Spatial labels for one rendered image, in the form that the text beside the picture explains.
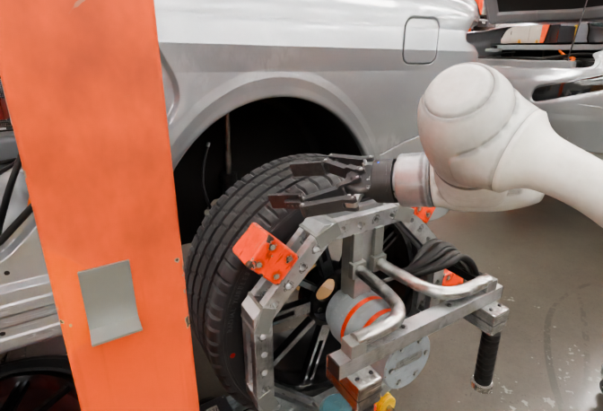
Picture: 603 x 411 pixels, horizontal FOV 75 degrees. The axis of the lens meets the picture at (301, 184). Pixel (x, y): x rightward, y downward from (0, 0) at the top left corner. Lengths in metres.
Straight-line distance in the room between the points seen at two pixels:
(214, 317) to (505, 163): 0.63
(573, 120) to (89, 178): 3.08
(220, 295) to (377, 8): 0.98
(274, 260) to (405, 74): 0.92
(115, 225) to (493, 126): 0.45
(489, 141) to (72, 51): 0.45
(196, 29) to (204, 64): 0.08
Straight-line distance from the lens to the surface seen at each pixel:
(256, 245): 0.73
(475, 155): 0.47
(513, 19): 4.66
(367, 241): 0.87
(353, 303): 0.92
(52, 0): 0.51
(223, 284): 0.83
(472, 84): 0.45
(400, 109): 1.47
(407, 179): 0.63
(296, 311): 0.99
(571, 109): 3.27
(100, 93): 0.51
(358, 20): 1.32
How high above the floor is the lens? 1.45
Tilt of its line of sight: 19 degrees down
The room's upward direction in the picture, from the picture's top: straight up
